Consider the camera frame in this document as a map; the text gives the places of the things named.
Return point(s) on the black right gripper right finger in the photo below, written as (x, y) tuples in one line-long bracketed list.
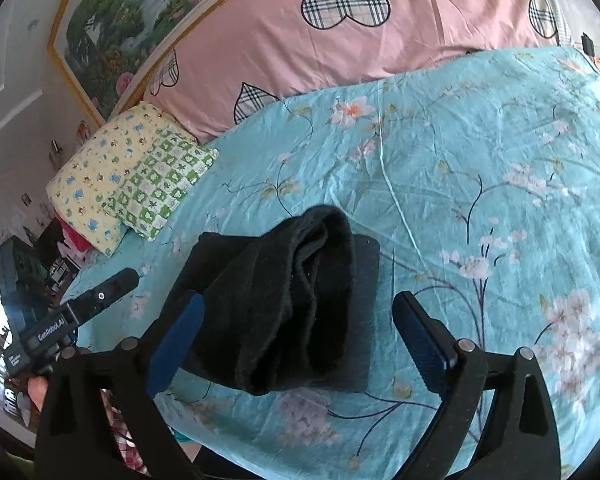
[(519, 439)]

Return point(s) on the green white checkered pillow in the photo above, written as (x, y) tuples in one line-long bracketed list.
[(159, 182)]

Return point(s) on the framed landscape painting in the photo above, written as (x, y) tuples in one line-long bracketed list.
[(105, 48)]

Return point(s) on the yellow patterned pillow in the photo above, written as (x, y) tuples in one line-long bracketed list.
[(80, 189)]

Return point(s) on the pink quilt with plaid hearts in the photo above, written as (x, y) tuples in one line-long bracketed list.
[(250, 53)]

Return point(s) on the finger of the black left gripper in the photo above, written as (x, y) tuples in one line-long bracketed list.
[(104, 295)]

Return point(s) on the black charger on bed edge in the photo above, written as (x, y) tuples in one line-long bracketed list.
[(588, 45)]

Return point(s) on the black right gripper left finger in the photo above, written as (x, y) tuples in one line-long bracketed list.
[(75, 440)]

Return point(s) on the person's left hand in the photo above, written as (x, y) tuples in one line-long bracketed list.
[(37, 388)]

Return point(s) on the black pants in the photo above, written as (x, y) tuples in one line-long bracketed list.
[(287, 309)]

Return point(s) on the turquoise floral bed sheet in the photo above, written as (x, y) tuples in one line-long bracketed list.
[(480, 180)]

